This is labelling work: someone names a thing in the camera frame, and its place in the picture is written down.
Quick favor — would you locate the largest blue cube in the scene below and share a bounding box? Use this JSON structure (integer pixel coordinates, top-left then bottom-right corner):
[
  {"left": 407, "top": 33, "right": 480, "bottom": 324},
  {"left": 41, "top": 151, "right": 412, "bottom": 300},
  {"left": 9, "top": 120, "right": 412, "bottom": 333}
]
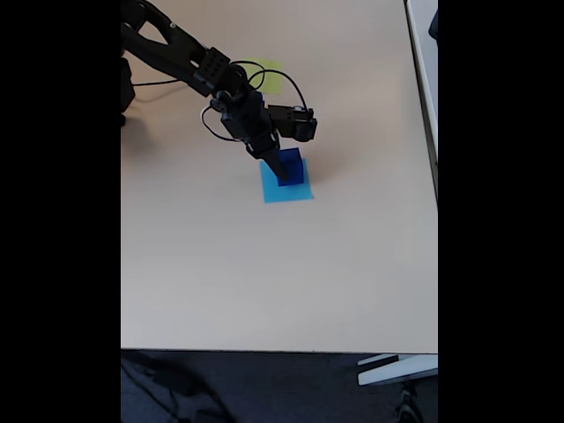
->
[{"left": 275, "top": 147, "right": 308, "bottom": 188}]

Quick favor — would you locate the light blue paper square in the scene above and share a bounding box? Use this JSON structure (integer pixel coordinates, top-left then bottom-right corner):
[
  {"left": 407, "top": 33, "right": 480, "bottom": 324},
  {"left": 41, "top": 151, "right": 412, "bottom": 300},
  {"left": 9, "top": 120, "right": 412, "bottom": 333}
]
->
[{"left": 259, "top": 159, "right": 315, "bottom": 204}]

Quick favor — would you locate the green paper square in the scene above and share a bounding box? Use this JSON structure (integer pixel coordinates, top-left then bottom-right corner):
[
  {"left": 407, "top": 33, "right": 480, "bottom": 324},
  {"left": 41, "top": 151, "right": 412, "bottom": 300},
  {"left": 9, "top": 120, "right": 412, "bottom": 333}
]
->
[{"left": 249, "top": 59, "right": 284, "bottom": 95}]

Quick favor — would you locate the white side desk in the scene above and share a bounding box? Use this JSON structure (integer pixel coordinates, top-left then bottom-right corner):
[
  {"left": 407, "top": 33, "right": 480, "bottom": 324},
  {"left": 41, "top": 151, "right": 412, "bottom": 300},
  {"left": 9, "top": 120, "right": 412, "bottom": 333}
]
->
[{"left": 404, "top": 0, "right": 439, "bottom": 204}]

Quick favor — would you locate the white table foot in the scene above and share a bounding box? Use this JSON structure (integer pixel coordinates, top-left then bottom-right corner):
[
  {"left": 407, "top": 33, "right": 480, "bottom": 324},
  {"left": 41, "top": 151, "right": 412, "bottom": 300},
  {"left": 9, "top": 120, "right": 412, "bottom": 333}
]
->
[{"left": 356, "top": 352, "right": 439, "bottom": 388}]

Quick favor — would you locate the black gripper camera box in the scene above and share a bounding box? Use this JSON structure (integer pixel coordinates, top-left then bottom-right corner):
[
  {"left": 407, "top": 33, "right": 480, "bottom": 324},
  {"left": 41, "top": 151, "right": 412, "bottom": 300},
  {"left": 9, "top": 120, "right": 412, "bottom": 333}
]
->
[{"left": 267, "top": 104, "right": 319, "bottom": 144}]

